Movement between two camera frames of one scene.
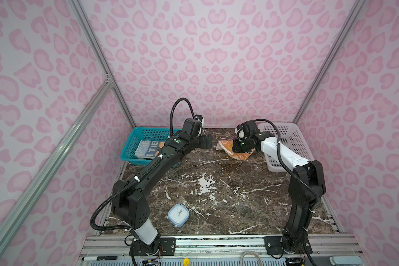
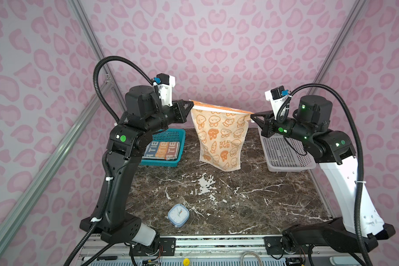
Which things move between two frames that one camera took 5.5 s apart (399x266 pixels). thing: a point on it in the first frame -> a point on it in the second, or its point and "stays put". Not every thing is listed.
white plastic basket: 290,139 stays put
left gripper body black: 200,141 -> 164,116
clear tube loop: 247,251 stays put
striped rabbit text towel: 148,149 stays put
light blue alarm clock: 178,214 stays put
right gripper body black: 242,146 -> 292,127
